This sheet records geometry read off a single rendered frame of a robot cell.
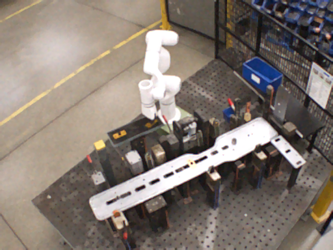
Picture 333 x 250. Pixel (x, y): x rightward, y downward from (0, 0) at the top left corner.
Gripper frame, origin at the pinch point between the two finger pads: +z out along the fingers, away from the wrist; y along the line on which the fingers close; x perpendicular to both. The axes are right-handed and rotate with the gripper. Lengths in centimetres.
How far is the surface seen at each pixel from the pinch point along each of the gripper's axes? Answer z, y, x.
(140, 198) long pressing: 19, 28, -40
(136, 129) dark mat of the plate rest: 2.8, -3.5, -10.7
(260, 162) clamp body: 17, 69, 30
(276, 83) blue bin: 8, 40, 96
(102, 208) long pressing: 19, 16, -61
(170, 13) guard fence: 88, -208, 230
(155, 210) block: 16, 42, -41
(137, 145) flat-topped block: 15.0, -2.0, -13.3
